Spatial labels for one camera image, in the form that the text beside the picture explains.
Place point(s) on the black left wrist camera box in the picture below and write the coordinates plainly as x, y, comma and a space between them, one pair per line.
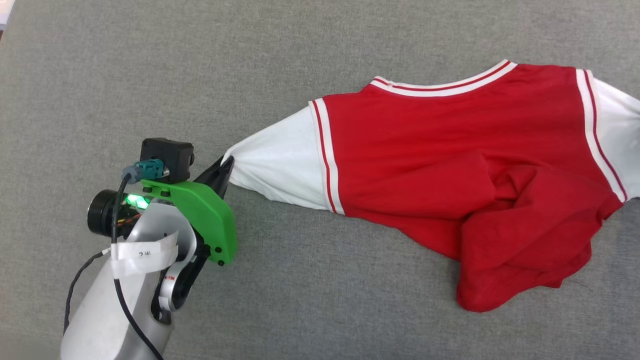
167, 157

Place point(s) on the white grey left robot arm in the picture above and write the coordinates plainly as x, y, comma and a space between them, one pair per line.
100, 310

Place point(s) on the red and white shirt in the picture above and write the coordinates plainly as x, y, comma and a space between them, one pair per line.
450, 175

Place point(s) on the grey fabric cushion surface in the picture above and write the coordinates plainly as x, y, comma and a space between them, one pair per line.
350, 310

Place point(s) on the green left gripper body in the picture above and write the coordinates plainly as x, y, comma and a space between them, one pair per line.
210, 220

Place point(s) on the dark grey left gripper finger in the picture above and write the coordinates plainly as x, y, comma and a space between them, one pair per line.
217, 180

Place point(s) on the white paper label tag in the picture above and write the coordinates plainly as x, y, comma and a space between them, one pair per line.
142, 252

